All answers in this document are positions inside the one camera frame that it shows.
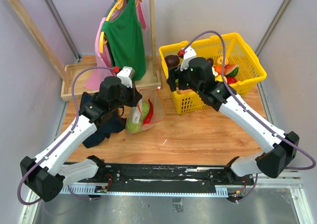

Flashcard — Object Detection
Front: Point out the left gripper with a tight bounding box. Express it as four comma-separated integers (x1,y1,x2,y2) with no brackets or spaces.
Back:
110,80,143,111

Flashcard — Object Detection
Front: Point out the clear zip top bag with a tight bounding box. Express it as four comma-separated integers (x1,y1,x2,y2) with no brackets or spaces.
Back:
125,86,166,134

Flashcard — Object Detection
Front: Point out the red toy chili pepper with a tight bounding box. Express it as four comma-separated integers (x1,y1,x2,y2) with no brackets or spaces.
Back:
143,99,154,125

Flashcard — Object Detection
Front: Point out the green toy cabbage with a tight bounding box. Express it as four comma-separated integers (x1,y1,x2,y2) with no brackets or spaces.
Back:
125,102,150,134

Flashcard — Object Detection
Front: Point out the yellow plastic shopping basket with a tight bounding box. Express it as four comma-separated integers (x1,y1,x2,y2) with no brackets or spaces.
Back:
159,33,267,114

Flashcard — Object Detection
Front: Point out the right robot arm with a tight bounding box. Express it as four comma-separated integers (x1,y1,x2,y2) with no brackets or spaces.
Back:
164,55,299,184

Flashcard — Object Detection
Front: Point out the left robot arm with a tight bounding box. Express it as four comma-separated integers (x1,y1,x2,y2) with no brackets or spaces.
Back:
18,75,142,202

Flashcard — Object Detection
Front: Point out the green tank top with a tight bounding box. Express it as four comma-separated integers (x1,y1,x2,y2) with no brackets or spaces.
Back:
101,0,146,82

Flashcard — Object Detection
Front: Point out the dark navy cloth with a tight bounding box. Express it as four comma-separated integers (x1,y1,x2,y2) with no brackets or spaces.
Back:
79,92,126,148

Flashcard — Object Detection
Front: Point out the pink shirt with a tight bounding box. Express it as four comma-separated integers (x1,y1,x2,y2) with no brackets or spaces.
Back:
83,0,147,91

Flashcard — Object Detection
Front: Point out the red toy apple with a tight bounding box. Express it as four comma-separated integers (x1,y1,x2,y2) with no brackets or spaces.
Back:
226,76,237,84

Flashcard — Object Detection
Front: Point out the toy watermelon slice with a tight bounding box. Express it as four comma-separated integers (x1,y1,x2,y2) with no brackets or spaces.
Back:
224,64,239,77

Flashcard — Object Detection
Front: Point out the yellow clothes hanger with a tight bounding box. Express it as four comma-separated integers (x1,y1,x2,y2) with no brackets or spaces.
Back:
98,0,147,54

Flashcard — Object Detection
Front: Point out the wooden clothes rack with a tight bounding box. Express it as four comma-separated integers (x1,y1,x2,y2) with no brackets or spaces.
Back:
7,0,161,102

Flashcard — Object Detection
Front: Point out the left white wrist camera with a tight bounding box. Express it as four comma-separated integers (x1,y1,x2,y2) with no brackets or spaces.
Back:
116,66,135,88

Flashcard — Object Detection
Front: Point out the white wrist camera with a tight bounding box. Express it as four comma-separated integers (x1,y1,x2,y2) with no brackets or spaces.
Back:
116,66,135,88
177,46,197,71

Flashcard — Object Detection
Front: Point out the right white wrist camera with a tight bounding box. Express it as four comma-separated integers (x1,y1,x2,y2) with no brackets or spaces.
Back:
177,46,197,71

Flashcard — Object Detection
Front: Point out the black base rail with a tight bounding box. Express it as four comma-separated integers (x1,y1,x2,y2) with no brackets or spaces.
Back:
79,163,254,197

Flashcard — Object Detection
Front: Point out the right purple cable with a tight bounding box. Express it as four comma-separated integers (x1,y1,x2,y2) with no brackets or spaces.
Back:
183,30,317,205

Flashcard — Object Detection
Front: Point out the purple cable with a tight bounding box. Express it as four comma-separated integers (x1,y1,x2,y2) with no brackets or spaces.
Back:
17,65,119,206
183,30,317,205

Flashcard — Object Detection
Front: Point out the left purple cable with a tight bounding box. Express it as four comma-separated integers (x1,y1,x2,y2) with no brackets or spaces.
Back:
17,65,119,206

